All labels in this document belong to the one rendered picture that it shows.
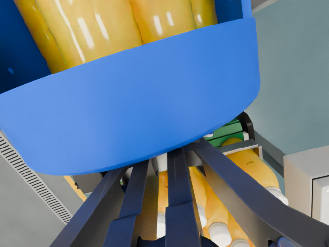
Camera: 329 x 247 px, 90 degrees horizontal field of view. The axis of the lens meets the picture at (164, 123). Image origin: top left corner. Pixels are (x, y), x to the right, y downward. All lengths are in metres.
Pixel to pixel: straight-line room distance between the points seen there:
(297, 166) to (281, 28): 1.25
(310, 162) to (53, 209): 2.22
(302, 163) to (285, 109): 1.28
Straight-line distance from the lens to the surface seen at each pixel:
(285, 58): 1.60
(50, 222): 2.49
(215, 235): 0.39
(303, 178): 0.43
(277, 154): 0.60
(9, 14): 0.32
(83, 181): 0.46
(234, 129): 0.50
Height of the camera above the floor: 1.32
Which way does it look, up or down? 69 degrees down
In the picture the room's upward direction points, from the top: 180 degrees clockwise
